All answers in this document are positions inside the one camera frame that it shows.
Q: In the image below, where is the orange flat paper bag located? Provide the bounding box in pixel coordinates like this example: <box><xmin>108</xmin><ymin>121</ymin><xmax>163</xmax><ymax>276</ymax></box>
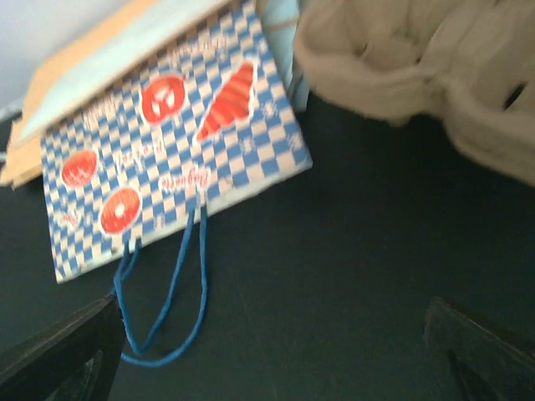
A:
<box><xmin>1</xmin><ymin>1</ymin><xmax>158</xmax><ymax>187</ymax></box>

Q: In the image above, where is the blue checkered paper bag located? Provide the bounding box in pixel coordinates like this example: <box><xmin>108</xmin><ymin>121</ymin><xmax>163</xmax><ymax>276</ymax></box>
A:
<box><xmin>40</xmin><ymin>0</ymin><xmax>314</xmax><ymax>368</ymax></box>

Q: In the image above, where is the grey pulp cup carrier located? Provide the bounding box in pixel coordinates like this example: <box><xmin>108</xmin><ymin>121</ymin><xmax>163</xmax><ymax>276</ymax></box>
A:
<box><xmin>293</xmin><ymin>1</ymin><xmax>534</xmax><ymax>185</ymax></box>

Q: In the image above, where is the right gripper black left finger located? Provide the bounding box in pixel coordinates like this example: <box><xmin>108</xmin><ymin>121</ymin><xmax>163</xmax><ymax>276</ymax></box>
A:
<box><xmin>1</xmin><ymin>295</ymin><xmax>125</xmax><ymax>400</ymax></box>

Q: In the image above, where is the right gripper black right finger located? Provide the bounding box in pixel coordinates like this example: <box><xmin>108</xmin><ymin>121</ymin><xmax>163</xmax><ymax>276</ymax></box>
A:
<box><xmin>423</xmin><ymin>297</ymin><xmax>534</xmax><ymax>400</ymax></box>

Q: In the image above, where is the light blue flat paper bag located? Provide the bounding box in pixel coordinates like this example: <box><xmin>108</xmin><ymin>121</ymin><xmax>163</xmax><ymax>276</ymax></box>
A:
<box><xmin>10</xmin><ymin>1</ymin><xmax>308</xmax><ymax>146</ymax></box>

